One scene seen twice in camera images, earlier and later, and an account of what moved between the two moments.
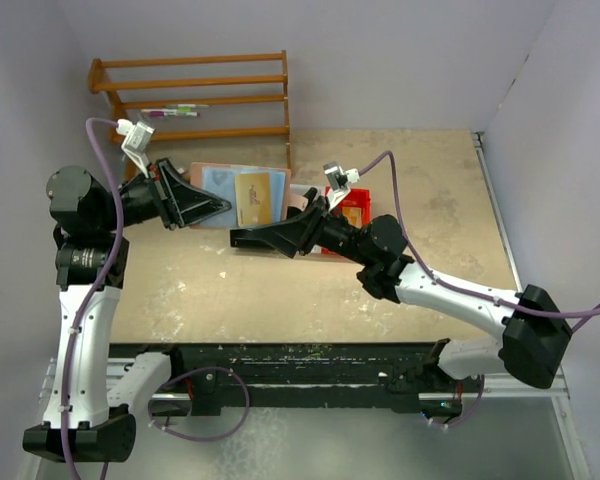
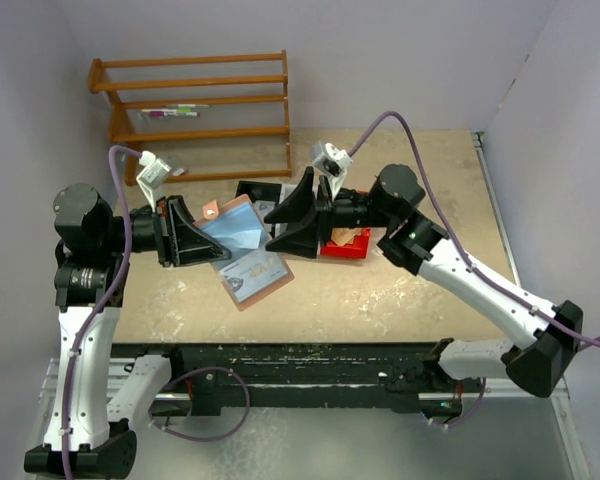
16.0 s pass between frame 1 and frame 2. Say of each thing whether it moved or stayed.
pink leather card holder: moved
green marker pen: stayed
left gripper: moved
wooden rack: stayed
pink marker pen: stayed
